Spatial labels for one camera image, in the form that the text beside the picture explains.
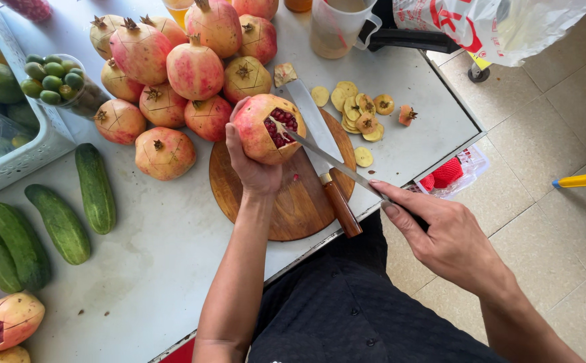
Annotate person's right hand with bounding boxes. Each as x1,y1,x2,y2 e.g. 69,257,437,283
368,179,506,299

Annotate person's left hand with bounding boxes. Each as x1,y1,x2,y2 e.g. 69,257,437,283
225,97,284,198

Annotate cut pomegranate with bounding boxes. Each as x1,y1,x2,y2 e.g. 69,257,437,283
232,94,308,166

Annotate thin black-handled knife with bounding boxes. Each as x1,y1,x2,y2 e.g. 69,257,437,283
282,127,431,233

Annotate round wooden cutting board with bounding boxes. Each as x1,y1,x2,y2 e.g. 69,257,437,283
208,107,357,242

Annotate bag of red foam nets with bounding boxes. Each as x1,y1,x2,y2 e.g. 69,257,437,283
406,143,491,200

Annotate square pomegranate rind piece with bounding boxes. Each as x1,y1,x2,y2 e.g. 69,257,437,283
274,62,299,88

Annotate person's black clothing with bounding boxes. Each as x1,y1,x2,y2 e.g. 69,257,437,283
247,211,506,363

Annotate scattered yellow peel slices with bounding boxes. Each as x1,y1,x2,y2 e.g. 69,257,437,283
310,80,396,169

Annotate pile of whole scored pomegranates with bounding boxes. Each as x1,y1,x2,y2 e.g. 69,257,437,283
89,0,279,182

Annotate orange pomegranate crown piece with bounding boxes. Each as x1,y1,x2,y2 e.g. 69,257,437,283
398,104,419,127

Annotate clear plastic measuring jug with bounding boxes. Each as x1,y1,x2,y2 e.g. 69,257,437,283
310,0,383,60

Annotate black caster wheel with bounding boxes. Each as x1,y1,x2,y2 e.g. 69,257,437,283
467,63,491,84

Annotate amber jar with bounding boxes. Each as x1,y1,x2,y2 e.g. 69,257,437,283
283,0,314,14

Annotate glass of orange juice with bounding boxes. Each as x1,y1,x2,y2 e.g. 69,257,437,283
163,0,196,30

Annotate red plastic stool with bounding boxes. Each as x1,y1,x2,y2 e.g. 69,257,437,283
159,337,196,363

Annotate white plastic bag red print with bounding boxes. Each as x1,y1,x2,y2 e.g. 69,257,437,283
392,0,586,68

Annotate clear cup of green limes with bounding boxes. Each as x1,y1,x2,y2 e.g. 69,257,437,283
19,53,112,121

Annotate white plastic basket of fruit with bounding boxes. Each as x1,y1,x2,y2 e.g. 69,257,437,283
0,0,78,205

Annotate cup of red pomegranate seeds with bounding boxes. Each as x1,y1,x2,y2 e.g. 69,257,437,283
0,0,53,22

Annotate peeled pomegranate showing seeds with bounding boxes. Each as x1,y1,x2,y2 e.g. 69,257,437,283
0,292,46,353

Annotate peeled pale pomegranate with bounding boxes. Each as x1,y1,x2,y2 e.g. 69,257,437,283
0,345,32,363

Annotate wooden-handled cleaver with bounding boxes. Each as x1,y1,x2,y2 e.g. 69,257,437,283
285,79,363,239

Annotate yellow broom handle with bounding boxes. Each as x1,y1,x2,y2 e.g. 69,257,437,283
552,170,586,190

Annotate black cart handle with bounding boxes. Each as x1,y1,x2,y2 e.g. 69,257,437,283
357,27,463,55

